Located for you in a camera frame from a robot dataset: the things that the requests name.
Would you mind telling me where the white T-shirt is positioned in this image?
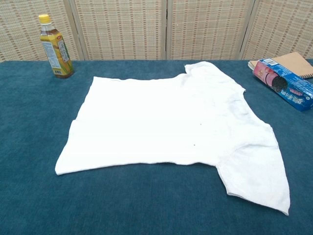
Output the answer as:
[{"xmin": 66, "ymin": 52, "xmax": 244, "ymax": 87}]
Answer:
[{"xmin": 54, "ymin": 61, "xmax": 291, "ymax": 216}]

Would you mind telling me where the woven bamboo folding screen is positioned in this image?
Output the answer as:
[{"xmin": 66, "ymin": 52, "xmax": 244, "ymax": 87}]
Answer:
[{"xmin": 0, "ymin": 0, "xmax": 313, "ymax": 62}]

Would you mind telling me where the tea bottle with yellow cap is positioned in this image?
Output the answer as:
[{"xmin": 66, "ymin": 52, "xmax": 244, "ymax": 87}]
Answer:
[{"xmin": 38, "ymin": 14, "xmax": 74, "ymax": 79}]

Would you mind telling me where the blue cookie box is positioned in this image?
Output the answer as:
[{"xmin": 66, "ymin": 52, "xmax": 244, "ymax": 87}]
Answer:
[{"xmin": 253, "ymin": 58, "xmax": 313, "ymax": 113}]

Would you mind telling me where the brown spiral notebook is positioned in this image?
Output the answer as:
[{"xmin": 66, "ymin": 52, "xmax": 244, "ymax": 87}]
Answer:
[{"xmin": 247, "ymin": 51, "xmax": 313, "ymax": 80}]

